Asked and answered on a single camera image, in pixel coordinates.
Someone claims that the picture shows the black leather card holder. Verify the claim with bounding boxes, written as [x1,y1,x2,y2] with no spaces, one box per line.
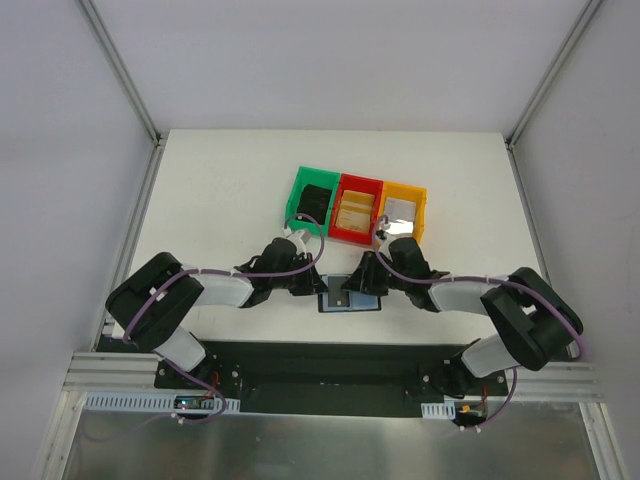
[318,274,382,313]

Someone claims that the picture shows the black credit card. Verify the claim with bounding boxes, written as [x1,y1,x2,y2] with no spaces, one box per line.
[327,275,350,309]

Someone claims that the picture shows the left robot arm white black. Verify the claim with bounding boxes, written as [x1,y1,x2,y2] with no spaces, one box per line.
[105,238,328,389]

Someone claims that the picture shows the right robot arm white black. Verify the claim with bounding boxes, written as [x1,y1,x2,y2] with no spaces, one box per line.
[342,237,584,398]

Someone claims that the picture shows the gold cards in red bin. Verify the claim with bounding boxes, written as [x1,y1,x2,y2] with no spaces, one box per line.
[334,190,375,233]

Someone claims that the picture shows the white cards in yellow bin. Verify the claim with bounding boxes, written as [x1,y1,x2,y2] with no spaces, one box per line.
[383,197,416,237]

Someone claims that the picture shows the black cards in green bin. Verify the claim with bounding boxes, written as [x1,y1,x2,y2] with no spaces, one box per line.
[296,184,332,225]

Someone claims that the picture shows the yellow plastic bin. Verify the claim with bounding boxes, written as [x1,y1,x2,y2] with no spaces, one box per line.
[379,181,428,243]

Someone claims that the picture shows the red plastic bin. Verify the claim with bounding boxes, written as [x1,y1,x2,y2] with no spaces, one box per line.
[329,174,383,245]

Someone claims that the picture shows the green plastic bin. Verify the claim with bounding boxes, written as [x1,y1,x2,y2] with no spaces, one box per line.
[285,166,341,236]

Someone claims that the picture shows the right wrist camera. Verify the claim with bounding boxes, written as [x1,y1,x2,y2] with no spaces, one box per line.
[374,221,397,253]

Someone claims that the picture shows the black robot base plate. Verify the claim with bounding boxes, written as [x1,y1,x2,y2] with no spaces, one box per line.
[94,334,521,416]

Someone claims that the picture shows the right white cable duct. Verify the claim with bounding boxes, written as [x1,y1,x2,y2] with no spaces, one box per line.
[421,401,456,421]

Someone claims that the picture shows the white cable duct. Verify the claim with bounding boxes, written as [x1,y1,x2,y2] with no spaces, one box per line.
[421,401,456,421]
[85,392,241,415]

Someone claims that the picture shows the right aluminium table rail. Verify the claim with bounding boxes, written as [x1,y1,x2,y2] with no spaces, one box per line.
[505,144,571,351]

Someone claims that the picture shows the aluminium table rail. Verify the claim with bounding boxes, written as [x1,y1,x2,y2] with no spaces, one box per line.
[87,133,168,352]
[505,144,571,351]

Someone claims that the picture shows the left aluminium table rail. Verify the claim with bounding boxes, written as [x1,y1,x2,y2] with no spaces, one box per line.
[87,133,168,352]

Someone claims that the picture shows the left white cable duct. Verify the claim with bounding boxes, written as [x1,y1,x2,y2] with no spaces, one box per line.
[85,392,241,415]

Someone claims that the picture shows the right aluminium frame post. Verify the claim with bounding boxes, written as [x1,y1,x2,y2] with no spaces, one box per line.
[505,0,606,151]

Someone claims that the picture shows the aluminium frame post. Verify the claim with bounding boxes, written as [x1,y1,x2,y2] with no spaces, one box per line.
[505,0,606,151]
[74,0,162,146]

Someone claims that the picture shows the left aluminium frame post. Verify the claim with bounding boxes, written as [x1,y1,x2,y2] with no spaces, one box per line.
[74,0,162,146]

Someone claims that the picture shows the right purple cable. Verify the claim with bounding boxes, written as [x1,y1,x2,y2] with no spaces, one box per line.
[372,215,587,361]

